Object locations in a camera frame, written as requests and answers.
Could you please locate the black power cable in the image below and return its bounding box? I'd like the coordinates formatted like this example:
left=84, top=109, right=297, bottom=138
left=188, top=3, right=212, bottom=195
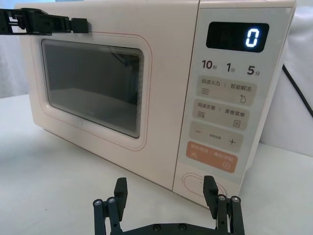
left=282, top=64, right=313, bottom=111

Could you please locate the oven control panel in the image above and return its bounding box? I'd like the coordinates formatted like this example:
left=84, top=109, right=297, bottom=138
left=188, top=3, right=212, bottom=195
left=172, top=0, right=298, bottom=210

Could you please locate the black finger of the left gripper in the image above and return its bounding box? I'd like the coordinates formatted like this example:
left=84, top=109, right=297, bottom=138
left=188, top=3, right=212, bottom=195
left=52, top=15, right=89, bottom=34

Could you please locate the cream microwave oven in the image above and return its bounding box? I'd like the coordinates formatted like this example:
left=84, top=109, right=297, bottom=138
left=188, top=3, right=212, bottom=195
left=13, top=0, right=298, bottom=210

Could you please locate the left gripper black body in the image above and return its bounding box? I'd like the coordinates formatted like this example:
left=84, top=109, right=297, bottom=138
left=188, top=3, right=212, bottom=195
left=0, top=7, right=55, bottom=36

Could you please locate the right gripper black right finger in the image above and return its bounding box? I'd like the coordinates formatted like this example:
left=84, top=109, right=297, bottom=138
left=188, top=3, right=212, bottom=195
left=202, top=175, right=246, bottom=235

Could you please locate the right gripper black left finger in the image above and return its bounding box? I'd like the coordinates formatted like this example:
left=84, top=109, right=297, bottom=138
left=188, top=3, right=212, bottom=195
left=92, top=177, right=129, bottom=235

